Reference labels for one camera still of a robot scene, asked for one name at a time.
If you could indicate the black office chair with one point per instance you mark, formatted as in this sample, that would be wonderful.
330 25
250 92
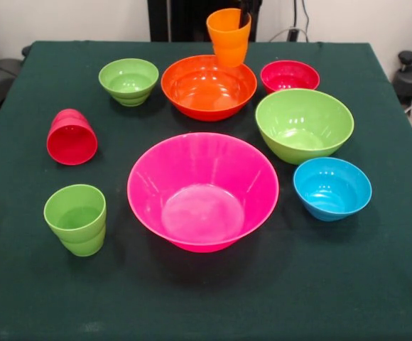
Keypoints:
0 76

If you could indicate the orange cup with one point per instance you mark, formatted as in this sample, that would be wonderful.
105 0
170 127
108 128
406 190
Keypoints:
227 42

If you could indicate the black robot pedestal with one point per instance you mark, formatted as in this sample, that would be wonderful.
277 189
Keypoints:
184 17

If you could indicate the black power plug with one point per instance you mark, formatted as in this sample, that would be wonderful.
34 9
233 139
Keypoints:
293 35

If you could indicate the small green bowl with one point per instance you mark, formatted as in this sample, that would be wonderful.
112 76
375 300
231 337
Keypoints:
128 80

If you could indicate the red cup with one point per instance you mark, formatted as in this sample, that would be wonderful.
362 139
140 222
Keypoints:
71 144

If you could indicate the green cup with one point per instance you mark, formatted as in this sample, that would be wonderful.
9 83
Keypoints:
74 220

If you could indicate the large orange bowl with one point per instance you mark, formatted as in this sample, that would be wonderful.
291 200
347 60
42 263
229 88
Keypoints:
206 89

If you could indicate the large pink bowl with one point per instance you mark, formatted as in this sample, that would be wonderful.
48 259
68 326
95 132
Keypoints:
202 199

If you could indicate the large green bowl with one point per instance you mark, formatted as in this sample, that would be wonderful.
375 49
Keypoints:
302 120

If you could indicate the small blue bowl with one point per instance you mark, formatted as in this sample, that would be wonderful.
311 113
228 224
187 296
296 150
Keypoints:
330 192

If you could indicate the dark green tablecloth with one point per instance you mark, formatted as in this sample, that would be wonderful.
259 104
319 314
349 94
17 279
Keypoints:
206 291

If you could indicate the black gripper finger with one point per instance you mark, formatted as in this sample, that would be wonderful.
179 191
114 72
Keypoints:
245 17

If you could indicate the small red bowl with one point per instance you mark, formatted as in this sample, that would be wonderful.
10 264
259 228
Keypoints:
289 76

